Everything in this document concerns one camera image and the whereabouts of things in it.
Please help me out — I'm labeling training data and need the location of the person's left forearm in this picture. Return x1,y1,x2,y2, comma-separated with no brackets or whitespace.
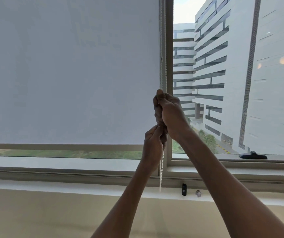
90,156,163,238

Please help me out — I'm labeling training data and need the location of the person's right forearm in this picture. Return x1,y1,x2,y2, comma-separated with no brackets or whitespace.
172,127,284,238

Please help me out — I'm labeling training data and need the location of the white beaded blind chain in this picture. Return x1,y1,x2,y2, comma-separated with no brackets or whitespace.
159,0,167,193

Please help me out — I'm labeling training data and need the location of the black window handle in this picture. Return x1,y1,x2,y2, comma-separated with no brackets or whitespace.
239,151,268,160

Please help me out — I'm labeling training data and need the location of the person's left hand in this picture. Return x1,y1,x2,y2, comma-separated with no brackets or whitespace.
142,125,168,164

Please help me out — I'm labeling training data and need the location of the grey window frame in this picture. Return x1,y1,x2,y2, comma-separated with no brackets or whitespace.
0,0,284,189

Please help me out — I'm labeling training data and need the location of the white roller blind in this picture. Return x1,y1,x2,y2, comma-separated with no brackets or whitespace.
0,0,163,144

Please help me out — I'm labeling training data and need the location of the person's right hand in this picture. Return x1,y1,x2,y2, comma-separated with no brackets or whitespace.
153,89,192,141

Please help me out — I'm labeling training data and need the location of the white striped building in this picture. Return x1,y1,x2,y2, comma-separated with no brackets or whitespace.
173,0,284,155

